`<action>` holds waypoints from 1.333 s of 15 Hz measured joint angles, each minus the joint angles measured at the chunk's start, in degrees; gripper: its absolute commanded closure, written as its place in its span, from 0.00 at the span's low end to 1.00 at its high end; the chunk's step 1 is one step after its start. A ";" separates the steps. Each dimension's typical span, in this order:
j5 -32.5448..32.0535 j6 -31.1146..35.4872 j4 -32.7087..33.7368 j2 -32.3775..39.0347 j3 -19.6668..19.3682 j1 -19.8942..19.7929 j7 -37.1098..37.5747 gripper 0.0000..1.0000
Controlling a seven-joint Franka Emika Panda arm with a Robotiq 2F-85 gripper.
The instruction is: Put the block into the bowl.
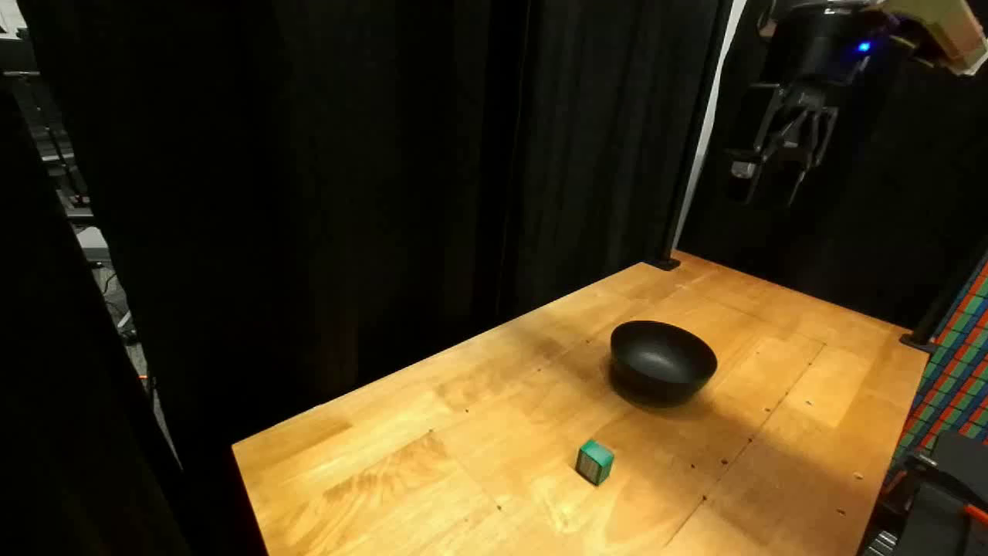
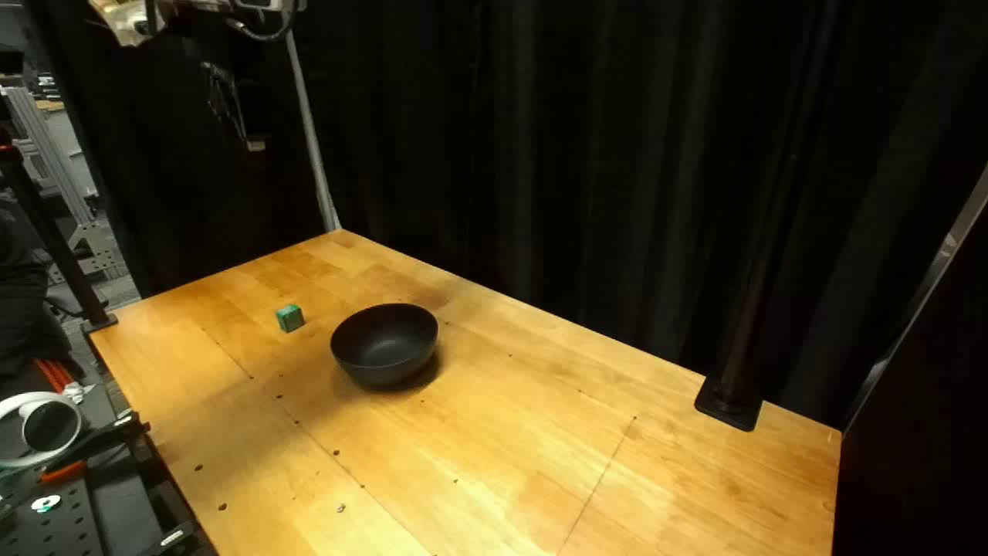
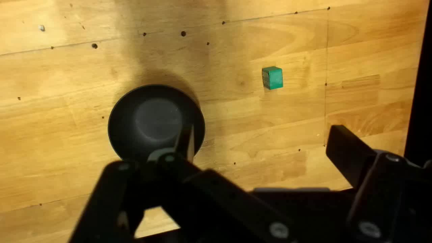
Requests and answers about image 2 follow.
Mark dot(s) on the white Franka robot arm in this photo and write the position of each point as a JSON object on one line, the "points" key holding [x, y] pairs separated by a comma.
{"points": [[124, 17]]}

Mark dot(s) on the white tape roll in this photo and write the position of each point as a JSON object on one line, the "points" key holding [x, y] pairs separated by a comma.
{"points": [[39, 424]]}

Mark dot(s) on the black post with base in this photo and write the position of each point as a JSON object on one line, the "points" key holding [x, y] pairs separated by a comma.
{"points": [[741, 309]]}

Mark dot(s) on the small green cube block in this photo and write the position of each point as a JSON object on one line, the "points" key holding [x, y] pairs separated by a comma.
{"points": [[288, 316]]}

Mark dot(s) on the slanted grey metal pole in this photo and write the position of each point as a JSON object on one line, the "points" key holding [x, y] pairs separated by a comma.
{"points": [[313, 133]]}

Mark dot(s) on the black perforated breadboard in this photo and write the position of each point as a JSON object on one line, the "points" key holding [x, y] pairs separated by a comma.
{"points": [[71, 509]]}

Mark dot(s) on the black slanted stand leg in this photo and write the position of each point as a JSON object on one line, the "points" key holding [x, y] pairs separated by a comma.
{"points": [[53, 248]]}

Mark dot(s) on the black curtain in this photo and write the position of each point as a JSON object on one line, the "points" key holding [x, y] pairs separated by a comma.
{"points": [[576, 144]]}

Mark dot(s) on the grey metal frame bar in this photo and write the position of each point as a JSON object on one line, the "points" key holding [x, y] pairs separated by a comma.
{"points": [[922, 304]]}

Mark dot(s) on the black round bowl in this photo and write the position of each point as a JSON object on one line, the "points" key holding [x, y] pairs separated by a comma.
{"points": [[384, 347]]}

